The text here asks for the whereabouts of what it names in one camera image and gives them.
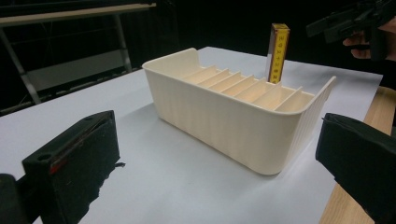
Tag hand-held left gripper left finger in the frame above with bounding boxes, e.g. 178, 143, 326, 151
21, 109, 126, 224

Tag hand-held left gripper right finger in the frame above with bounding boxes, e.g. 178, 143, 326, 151
315, 112, 396, 224

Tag yellow wooden ruler block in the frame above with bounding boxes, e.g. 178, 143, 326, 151
266, 22, 291, 85

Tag cream plastic divided organizer box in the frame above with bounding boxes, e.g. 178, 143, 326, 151
142, 47, 337, 176

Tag white table cover sheet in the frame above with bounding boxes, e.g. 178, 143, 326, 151
0, 46, 384, 224

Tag metal frame table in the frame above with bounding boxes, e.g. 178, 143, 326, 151
0, 2, 158, 117

